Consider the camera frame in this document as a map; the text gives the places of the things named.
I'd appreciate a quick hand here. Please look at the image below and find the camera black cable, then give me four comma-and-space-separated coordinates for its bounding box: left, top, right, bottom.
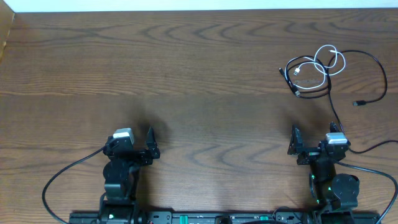
42, 146, 108, 224
335, 160, 398, 224

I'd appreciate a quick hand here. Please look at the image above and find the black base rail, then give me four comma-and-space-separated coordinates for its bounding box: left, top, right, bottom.
68, 210, 382, 224

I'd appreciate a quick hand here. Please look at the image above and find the left camera black cable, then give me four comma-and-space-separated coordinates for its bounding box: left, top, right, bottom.
42, 146, 108, 224

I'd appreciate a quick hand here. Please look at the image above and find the right camera black cable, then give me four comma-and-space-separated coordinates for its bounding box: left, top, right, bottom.
335, 160, 398, 224

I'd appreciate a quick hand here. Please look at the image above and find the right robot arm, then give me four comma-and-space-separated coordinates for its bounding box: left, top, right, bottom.
287, 123, 359, 223

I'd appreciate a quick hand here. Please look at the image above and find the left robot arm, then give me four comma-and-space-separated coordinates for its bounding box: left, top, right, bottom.
95, 128, 160, 224

